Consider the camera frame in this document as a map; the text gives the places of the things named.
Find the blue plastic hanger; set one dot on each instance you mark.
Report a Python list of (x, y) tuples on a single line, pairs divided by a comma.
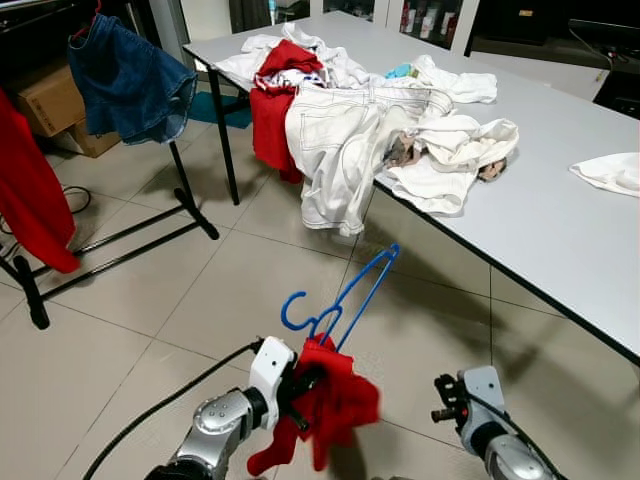
[(368, 290)]

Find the white shirt tan sleeves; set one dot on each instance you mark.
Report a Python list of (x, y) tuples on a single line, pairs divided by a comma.
[(460, 150)]

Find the red plastic hanger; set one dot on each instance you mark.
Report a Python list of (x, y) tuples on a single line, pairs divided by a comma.
[(85, 25)]

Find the beige jeans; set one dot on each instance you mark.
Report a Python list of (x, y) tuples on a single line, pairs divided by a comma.
[(340, 150)]

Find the red jersey white print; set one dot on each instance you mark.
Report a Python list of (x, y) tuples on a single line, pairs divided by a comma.
[(270, 130)]

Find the white crumpled garment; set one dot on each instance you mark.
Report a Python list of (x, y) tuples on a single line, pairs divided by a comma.
[(610, 175)]

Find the white t-shirt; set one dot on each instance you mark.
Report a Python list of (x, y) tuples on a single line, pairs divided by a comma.
[(460, 82)]

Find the teal cloth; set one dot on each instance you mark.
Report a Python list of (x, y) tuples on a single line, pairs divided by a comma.
[(400, 72)]

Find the white rumpled clothes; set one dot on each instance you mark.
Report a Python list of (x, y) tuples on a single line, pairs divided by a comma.
[(250, 60)]

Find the red shirt white trim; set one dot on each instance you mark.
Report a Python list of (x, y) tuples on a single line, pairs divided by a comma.
[(30, 190)]

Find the blue denim garment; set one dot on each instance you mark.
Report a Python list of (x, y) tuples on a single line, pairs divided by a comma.
[(130, 85)]

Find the white TV cabinet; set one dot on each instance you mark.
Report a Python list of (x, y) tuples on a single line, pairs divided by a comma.
[(530, 45)]

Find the white spray bottle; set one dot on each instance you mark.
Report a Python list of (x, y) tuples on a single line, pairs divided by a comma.
[(274, 10)]

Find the brown cardboard box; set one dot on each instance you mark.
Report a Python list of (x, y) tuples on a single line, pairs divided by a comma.
[(50, 100)]

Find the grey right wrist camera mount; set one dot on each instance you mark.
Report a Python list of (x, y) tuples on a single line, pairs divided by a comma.
[(485, 395)]

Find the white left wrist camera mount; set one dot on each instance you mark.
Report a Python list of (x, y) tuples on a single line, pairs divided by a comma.
[(270, 365)]

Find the black clothes rack silver rail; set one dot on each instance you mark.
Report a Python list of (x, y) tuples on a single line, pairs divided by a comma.
[(130, 235)]

